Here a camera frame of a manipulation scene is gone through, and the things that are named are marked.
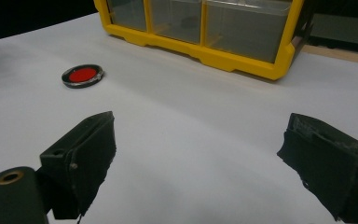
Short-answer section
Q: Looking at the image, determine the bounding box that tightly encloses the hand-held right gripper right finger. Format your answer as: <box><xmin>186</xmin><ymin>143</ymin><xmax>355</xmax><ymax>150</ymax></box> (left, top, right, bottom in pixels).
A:
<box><xmin>277</xmin><ymin>112</ymin><xmax>358</xmax><ymax>224</ymax></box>

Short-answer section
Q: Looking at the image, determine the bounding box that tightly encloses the set of clear drawers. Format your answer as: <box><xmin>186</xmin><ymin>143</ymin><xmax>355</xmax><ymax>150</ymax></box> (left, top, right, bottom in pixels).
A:
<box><xmin>106</xmin><ymin>0</ymin><xmax>293</xmax><ymax>64</ymax></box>

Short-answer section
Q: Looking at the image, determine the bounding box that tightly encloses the red disc with black rim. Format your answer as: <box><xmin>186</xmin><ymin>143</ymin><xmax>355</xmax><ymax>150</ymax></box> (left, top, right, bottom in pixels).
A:
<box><xmin>61</xmin><ymin>63</ymin><xmax>105</xmax><ymax>90</ymax></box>

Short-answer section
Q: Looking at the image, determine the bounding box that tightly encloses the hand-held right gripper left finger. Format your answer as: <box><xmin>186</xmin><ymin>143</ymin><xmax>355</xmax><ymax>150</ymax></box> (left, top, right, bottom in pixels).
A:
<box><xmin>36</xmin><ymin>110</ymin><xmax>117</xmax><ymax>220</ymax></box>

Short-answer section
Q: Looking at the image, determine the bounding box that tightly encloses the white table sheet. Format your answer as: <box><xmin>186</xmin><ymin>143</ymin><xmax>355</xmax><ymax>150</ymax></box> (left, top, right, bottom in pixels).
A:
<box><xmin>0</xmin><ymin>12</ymin><xmax>358</xmax><ymax>224</ymax></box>

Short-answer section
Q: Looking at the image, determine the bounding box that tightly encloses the yellow drawer cabinet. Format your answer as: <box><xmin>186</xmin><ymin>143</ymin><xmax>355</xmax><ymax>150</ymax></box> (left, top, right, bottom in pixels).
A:
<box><xmin>92</xmin><ymin>0</ymin><xmax>313</xmax><ymax>82</ymax></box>

